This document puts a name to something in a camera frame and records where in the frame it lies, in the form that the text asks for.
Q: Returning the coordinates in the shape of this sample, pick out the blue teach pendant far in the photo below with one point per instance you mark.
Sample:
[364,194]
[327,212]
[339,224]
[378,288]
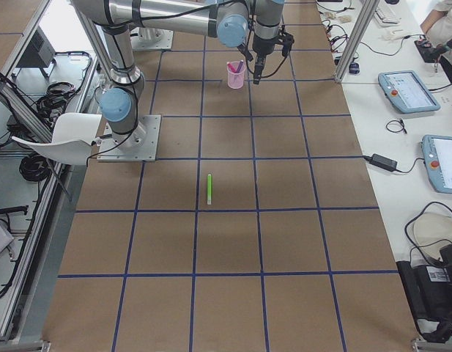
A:
[406,92]

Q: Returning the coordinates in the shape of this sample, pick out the pink pen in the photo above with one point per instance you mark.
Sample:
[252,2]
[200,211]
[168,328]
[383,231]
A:
[231,67]

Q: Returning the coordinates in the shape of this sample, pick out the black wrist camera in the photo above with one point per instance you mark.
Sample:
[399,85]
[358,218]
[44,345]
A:
[286,40]

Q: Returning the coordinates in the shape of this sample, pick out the blue teach pendant near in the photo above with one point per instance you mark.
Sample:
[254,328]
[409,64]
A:
[437,153]

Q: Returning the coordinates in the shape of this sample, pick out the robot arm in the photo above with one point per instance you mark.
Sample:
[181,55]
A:
[253,27]

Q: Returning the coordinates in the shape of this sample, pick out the pink mesh cup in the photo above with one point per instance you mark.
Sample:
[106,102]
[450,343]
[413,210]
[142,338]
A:
[235,80]

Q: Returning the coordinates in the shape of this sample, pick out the green pen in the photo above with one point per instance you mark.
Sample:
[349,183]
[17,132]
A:
[209,189]

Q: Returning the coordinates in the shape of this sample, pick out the purple pen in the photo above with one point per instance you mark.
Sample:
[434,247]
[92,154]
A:
[239,66]

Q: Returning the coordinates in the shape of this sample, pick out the aluminium frame post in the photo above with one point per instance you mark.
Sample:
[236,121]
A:
[359,29]

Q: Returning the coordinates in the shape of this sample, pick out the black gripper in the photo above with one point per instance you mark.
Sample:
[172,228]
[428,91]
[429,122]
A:
[262,46]

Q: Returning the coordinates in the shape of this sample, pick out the black power brick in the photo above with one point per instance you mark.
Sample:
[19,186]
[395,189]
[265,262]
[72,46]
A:
[383,162]

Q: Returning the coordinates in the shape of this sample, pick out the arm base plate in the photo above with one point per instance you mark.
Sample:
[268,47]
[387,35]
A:
[141,145]
[149,39]

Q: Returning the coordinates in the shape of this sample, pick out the person in white shirt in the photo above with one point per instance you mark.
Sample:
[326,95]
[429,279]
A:
[437,26]

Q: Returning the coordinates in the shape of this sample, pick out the blue teach pendant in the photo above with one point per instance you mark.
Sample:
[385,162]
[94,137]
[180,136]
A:
[437,153]
[406,92]

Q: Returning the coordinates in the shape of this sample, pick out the white plastic sheet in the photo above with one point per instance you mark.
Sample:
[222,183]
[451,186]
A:
[72,139]

